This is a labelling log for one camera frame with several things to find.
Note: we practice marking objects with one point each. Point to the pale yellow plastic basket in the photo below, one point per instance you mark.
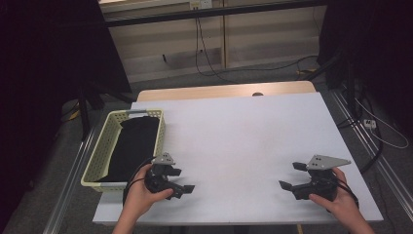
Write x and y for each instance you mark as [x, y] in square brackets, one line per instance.
[97, 152]

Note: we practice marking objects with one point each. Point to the round dark table grommet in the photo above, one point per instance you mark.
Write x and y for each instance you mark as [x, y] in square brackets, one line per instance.
[257, 94]

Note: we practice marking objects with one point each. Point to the black curtain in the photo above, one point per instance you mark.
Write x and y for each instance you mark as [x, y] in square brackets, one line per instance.
[373, 39]
[48, 65]

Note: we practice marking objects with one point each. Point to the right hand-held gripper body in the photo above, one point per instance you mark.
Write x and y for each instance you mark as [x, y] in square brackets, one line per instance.
[321, 185]

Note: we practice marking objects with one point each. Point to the person's right hand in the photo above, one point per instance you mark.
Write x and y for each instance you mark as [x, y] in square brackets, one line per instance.
[342, 204]

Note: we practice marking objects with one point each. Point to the white power strip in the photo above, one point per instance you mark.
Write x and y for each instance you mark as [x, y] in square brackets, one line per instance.
[370, 123]

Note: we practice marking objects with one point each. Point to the black tank top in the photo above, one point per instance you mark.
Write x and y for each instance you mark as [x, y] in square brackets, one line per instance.
[133, 149]

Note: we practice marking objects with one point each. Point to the white table sheet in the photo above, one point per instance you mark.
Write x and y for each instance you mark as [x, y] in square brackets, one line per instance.
[243, 136]

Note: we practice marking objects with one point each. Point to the metal floor rail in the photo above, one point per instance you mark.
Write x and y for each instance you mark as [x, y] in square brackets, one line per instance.
[68, 185]
[383, 165]

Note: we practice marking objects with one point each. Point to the person's left hand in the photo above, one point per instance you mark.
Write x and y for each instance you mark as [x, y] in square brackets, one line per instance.
[139, 198]

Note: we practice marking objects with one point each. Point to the black stand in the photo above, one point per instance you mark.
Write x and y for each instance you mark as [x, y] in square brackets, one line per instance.
[85, 110]
[337, 71]

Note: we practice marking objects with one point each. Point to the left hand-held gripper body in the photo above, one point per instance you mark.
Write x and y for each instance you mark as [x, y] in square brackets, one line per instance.
[157, 178]

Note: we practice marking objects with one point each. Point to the white wall socket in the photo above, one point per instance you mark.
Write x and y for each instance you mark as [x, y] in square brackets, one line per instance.
[201, 4]

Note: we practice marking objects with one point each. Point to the dark horizontal wall rail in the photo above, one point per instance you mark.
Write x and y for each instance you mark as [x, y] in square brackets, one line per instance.
[211, 13]

